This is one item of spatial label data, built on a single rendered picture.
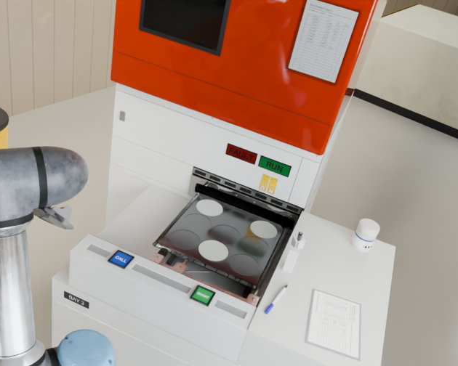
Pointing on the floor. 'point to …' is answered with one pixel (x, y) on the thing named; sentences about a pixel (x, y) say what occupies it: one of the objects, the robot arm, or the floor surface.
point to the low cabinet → (422, 69)
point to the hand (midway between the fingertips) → (67, 228)
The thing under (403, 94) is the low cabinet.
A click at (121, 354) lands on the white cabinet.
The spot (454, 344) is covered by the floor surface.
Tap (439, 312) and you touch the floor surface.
